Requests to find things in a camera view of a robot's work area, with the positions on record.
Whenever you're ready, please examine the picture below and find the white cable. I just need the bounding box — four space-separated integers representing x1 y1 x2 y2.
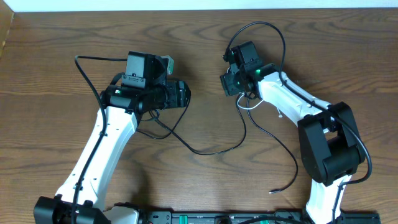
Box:
236 93 284 119

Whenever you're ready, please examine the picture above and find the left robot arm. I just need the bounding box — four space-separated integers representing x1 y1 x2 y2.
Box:
34 51 190 223

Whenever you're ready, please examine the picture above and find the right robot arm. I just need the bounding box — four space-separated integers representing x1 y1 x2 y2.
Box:
220 41 366 223

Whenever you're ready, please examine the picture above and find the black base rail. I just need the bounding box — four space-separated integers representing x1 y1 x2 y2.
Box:
137 209 381 224

